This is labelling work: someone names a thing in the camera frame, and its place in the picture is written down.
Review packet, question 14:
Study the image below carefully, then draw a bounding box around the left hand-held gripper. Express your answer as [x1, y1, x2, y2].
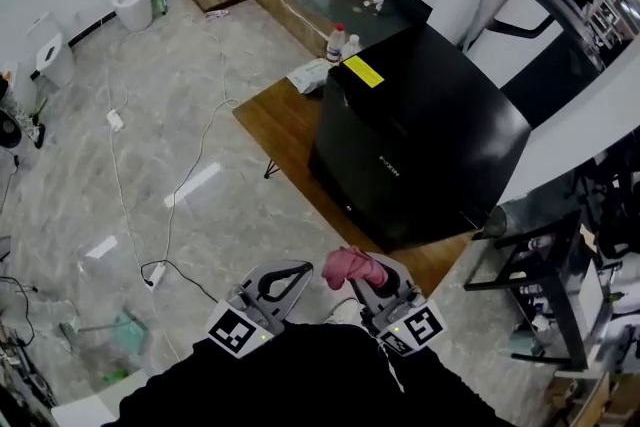
[205, 259, 314, 360]

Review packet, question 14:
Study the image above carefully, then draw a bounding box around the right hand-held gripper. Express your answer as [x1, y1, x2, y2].
[348, 253, 448, 358]

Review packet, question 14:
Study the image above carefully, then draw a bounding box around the pink cloth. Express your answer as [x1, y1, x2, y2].
[321, 245, 390, 290]

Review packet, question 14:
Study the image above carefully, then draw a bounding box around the black mini fridge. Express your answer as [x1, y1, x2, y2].
[307, 22, 532, 252]

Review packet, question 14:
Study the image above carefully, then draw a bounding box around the person's left forearm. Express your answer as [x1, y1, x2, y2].
[102, 339, 241, 427]

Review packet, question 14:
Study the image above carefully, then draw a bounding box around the person's right forearm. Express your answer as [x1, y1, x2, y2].
[389, 347, 516, 427]

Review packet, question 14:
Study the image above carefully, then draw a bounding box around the person's white shoe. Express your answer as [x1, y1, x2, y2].
[324, 298, 362, 325]

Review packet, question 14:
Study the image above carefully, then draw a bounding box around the person's black clothed body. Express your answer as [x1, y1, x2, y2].
[189, 322, 411, 427]

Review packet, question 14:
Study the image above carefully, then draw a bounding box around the white power strip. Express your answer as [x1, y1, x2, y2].
[144, 262, 167, 292]

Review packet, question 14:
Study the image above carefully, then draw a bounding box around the wooden low table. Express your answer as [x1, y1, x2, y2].
[232, 77, 476, 299]

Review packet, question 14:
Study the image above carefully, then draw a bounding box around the black metal table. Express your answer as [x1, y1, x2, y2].
[463, 209, 614, 371]

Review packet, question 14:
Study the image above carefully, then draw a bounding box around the teal dustpan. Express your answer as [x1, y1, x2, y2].
[59, 309, 150, 356]

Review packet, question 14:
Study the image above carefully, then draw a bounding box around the white wet wipes pack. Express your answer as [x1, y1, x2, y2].
[286, 57, 334, 95]

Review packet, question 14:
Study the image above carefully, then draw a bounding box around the red-capped plastic bottle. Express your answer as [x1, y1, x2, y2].
[325, 22, 347, 65]

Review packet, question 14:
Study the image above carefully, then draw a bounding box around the white-capped clear bottle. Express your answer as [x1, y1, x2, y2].
[341, 33, 362, 61]

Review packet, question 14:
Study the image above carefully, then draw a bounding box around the wooden platform edging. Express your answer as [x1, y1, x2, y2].
[249, 0, 335, 59]

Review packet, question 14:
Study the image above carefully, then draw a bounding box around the large white black robot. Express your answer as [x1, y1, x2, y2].
[464, 0, 606, 129]

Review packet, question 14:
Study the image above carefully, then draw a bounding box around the white floor cable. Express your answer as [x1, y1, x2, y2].
[99, 14, 241, 361]

